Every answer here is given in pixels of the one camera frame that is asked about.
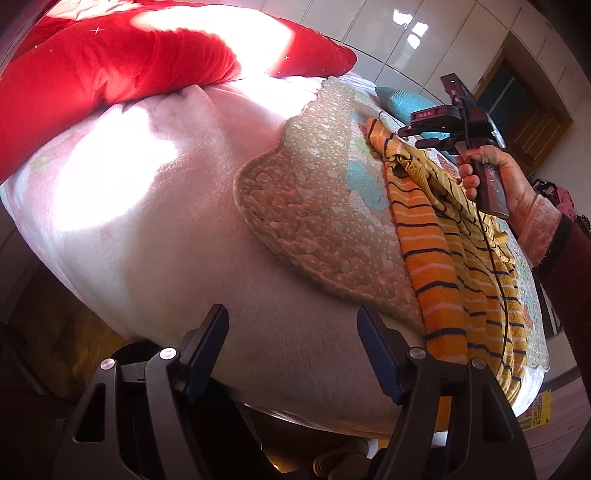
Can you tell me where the yellow printed box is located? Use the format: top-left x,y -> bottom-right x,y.
516,391 -> 553,433

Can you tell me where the quilted printed mat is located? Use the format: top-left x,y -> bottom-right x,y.
232,76 -> 551,370

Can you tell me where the brown wooden door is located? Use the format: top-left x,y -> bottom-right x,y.
475,58 -> 573,162

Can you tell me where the teal pillow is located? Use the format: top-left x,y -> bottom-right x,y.
375,86 -> 451,141

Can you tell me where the orange striped knit garment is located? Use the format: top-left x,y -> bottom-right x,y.
365,117 -> 528,400

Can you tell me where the red quilt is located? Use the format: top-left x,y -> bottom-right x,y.
0,0 -> 358,184

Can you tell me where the person's right hand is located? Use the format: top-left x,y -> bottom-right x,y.
456,145 -> 534,219

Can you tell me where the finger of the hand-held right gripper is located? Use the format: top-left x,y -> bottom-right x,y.
417,137 -> 462,156
397,124 -> 456,140

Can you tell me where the white fleece blanket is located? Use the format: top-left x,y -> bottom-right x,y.
0,9 -> 550,440

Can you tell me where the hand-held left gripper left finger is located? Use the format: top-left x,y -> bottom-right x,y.
57,304 -> 230,480

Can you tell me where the pink bag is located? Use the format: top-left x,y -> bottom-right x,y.
530,177 -> 576,223

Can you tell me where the white glossy wardrobe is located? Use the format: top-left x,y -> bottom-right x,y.
259,0 -> 581,121

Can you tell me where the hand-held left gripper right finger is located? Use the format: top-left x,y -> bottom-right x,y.
356,305 -> 537,480

